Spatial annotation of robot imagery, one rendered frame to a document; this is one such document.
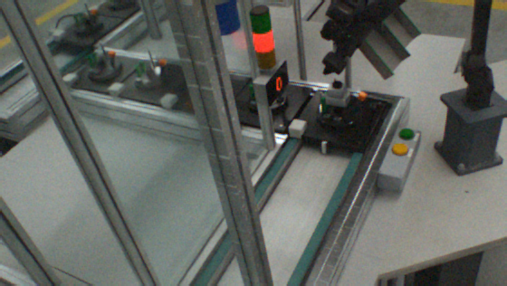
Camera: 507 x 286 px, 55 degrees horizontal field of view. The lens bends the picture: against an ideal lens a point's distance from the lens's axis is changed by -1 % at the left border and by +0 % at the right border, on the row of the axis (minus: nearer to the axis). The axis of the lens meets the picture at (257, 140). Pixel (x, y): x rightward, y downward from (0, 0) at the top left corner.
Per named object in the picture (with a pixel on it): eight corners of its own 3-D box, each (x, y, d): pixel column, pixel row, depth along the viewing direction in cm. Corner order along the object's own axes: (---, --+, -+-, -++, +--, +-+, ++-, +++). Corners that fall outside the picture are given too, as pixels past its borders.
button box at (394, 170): (420, 145, 149) (421, 129, 145) (401, 193, 135) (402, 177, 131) (396, 140, 152) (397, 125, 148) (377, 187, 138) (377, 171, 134)
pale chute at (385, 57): (402, 61, 169) (411, 55, 165) (385, 81, 161) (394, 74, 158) (349, -3, 166) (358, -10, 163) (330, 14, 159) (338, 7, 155)
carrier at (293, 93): (313, 92, 168) (311, 61, 160) (284, 136, 153) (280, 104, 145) (253, 81, 178) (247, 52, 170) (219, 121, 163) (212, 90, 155)
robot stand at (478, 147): (503, 164, 143) (517, 109, 131) (458, 176, 142) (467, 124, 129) (475, 134, 155) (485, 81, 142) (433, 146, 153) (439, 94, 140)
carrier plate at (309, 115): (387, 105, 157) (387, 100, 156) (364, 153, 142) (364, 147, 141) (318, 93, 167) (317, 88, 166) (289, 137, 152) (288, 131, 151)
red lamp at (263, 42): (277, 43, 125) (275, 26, 122) (269, 53, 122) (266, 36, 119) (260, 41, 127) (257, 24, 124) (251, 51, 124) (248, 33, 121)
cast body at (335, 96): (350, 100, 150) (349, 81, 145) (345, 108, 147) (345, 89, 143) (324, 95, 154) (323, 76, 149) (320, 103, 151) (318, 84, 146)
